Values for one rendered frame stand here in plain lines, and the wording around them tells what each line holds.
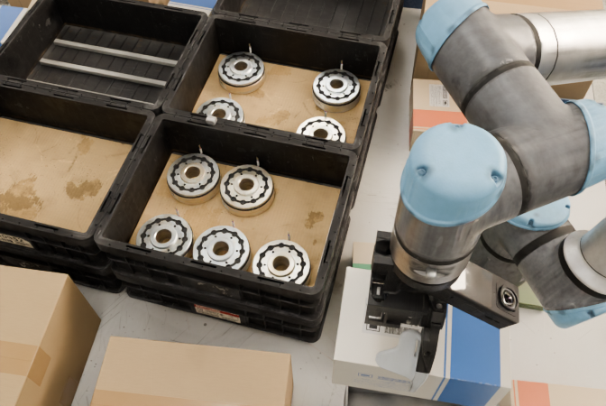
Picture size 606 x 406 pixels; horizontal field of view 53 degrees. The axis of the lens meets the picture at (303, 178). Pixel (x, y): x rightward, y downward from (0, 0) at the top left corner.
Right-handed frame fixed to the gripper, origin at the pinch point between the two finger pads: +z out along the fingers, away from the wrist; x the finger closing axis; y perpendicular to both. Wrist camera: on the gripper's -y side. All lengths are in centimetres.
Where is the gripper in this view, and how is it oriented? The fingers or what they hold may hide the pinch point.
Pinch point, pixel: (421, 332)
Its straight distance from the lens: 78.5
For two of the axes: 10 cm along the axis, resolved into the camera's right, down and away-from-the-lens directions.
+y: -9.9, -1.3, 1.1
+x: -1.7, 8.1, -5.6
